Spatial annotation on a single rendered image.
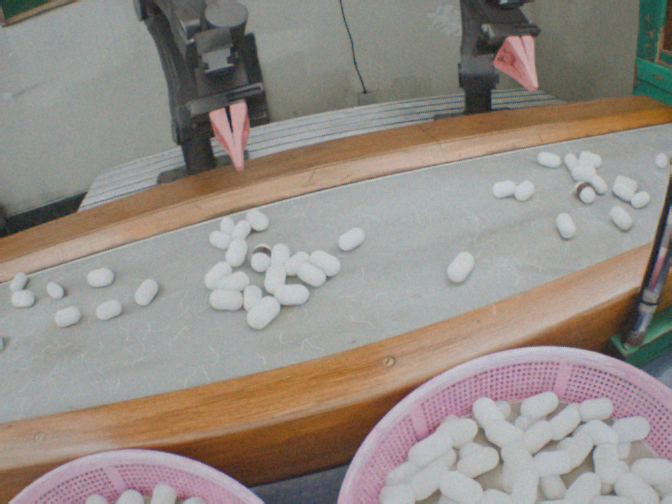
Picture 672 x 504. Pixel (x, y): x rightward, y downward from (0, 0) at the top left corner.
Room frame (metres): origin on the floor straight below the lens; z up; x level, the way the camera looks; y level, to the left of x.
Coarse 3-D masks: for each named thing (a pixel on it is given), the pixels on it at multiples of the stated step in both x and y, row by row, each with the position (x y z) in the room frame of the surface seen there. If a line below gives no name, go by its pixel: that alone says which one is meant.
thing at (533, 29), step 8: (472, 16) 0.69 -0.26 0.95; (488, 24) 0.63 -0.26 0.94; (496, 24) 0.63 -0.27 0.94; (504, 24) 0.63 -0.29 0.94; (512, 24) 0.63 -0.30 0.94; (520, 24) 0.64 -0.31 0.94; (528, 24) 0.64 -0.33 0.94; (536, 24) 0.64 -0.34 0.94; (480, 32) 0.63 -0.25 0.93; (520, 32) 0.63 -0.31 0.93; (528, 32) 0.63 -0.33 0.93; (536, 32) 0.64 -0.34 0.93; (480, 40) 0.64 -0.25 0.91; (472, 48) 0.66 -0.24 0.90; (480, 48) 0.66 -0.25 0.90; (488, 48) 0.66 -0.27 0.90; (496, 48) 0.66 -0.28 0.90
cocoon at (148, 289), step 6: (144, 282) 0.40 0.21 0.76; (150, 282) 0.40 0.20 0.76; (138, 288) 0.40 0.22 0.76; (144, 288) 0.39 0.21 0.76; (150, 288) 0.39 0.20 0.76; (156, 288) 0.40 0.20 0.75; (138, 294) 0.38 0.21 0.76; (144, 294) 0.38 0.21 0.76; (150, 294) 0.39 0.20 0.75; (138, 300) 0.38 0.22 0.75; (144, 300) 0.38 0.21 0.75; (150, 300) 0.39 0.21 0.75
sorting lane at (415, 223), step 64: (320, 192) 0.57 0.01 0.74; (384, 192) 0.54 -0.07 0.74; (448, 192) 0.52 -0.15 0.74; (128, 256) 0.49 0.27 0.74; (192, 256) 0.47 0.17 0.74; (384, 256) 0.41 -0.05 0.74; (448, 256) 0.39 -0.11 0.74; (512, 256) 0.37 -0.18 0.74; (576, 256) 0.35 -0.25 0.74; (0, 320) 0.40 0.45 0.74; (128, 320) 0.36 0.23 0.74; (192, 320) 0.35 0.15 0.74; (320, 320) 0.33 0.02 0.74; (384, 320) 0.31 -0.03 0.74; (0, 384) 0.28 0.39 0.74; (64, 384) 0.28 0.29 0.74; (128, 384) 0.27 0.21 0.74; (192, 384) 0.27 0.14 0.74
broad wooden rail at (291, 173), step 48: (336, 144) 0.66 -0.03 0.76; (384, 144) 0.64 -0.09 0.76; (432, 144) 0.62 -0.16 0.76; (480, 144) 0.63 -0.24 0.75; (528, 144) 0.63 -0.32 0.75; (144, 192) 0.63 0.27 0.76; (192, 192) 0.59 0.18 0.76; (240, 192) 0.57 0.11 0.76; (288, 192) 0.57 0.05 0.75; (0, 240) 0.58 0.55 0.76; (48, 240) 0.54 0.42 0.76; (96, 240) 0.53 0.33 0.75
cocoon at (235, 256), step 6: (234, 240) 0.45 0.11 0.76; (240, 240) 0.45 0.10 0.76; (234, 246) 0.44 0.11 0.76; (240, 246) 0.44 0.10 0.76; (246, 246) 0.45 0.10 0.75; (228, 252) 0.43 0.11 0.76; (234, 252) 0.43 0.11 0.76; (240, 252) 0.43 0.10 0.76; (246, 252) 0.44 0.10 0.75; (228, 258) 0.43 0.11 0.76; (234, 258) 0.42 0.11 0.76; (240, 258) 0.43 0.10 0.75; (234, 264) 0.42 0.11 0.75; (240, 264) 0.43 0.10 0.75
